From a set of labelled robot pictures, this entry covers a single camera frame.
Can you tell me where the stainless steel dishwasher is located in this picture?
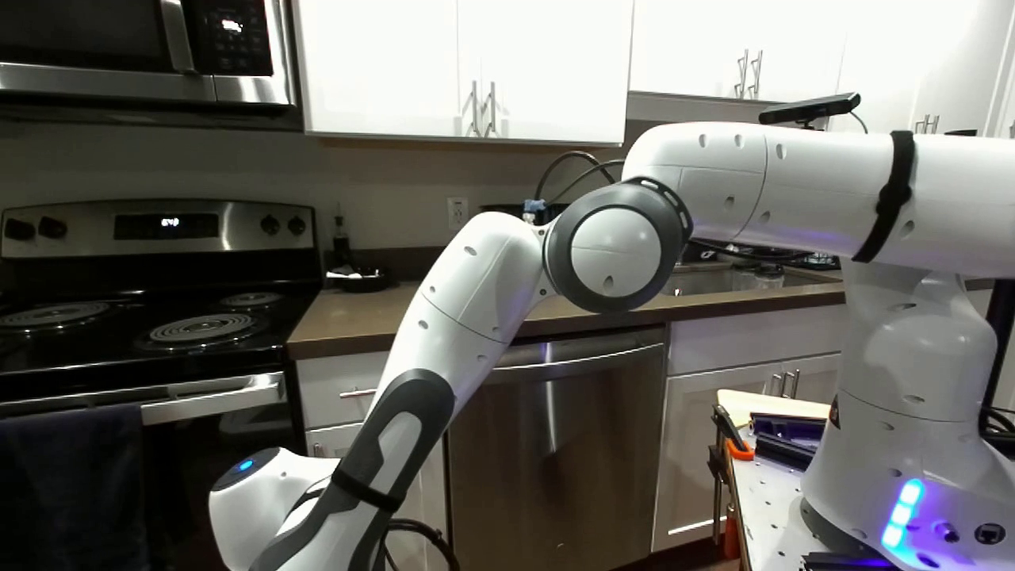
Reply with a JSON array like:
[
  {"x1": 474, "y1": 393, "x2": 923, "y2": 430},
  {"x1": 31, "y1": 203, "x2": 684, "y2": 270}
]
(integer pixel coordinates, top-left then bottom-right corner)
[{"x1": 440, "y1": 328, "x2": 672, "y2": 571}]

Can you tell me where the black shallow dish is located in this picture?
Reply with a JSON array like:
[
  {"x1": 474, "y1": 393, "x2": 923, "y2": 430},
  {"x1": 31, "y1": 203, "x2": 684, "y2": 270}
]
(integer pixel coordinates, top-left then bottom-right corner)
[{"x1": 321, "y1": 264, "x2": 399, "y2": 295}]

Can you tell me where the dark glass bottle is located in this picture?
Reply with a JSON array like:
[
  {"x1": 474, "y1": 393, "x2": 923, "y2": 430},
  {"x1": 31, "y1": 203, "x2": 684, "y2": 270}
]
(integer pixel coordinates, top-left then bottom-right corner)
[{"x1": 329, "y1": 214, "x2": 352, "y2": 273}]

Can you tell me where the stainless steel microwave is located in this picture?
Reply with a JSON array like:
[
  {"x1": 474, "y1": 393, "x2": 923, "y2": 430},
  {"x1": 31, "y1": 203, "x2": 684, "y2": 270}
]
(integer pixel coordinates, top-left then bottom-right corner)
[{"x1": 0, "y1": 0, "x2": 297, "y2": 110}]

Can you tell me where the white perforated table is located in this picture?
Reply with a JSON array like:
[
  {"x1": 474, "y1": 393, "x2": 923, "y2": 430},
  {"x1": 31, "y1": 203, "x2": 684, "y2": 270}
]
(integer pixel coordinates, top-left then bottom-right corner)
[{"x1": 715, "y1": 388, "x2": 881, "y2": 571}]

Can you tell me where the dark hanging towel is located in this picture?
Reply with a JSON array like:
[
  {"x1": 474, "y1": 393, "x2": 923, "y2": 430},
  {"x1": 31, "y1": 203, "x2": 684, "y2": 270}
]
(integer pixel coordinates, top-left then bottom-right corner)
[{"x1": 0, "y1": 404, "x2": 153, "y2": 571}]

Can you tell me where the orange clamp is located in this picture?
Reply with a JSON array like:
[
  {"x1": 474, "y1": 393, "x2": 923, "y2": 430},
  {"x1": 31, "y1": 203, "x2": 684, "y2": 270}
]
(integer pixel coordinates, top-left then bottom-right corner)
[{"x1": 712, "y1": 404, "x2": 762, "y2": 467}]

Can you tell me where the white cabinet drawer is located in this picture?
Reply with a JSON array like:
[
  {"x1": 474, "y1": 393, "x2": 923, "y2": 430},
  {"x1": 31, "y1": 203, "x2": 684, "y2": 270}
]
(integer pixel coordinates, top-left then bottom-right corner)
[{"x1": 292, "y1": 346, "x2": 398, "y2": 430}]

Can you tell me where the white sink cabinet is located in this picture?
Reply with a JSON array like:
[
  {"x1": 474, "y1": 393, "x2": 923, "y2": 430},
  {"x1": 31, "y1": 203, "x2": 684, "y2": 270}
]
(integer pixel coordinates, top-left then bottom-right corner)
[{"x1": 648, "y1": 301, "x2": 852, "y2": 556}]

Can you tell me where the white upper cabinet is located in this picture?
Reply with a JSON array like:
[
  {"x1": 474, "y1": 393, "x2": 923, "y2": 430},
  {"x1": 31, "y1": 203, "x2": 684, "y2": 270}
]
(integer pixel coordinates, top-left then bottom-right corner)
[
  {"x1": 292, "y1": 0, "x2": 633, "y2": 150},
  {"x1": 629, "y1": 0, "x2": 1015, "y2": 141}
]

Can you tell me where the black electric stove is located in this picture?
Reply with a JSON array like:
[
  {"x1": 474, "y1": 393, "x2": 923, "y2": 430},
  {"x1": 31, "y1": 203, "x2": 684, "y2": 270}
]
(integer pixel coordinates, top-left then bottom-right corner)
[{"x1": 0, "y1": 196, "x2": 328, "y2": 571}]

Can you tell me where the stainless steel sink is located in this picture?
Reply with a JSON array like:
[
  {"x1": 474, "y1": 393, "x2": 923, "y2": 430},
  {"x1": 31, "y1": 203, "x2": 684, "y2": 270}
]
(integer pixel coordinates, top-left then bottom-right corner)
[{"x1": 662, "y1": 259, "x2": 819, "y2": 301}]

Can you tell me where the black tool on table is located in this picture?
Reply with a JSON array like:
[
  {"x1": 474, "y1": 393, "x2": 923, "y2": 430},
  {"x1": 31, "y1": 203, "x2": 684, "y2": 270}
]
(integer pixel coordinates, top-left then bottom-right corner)
[{"x1": 744, "y1": 409, "x2": 831, "y2": 471}]

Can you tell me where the black bar stereo camera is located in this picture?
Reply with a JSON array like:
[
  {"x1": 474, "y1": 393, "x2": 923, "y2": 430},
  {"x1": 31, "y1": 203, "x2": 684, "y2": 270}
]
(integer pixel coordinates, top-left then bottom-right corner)
[{"x1": 757, "y1": 88, "x2": 867, "y2": 131}]

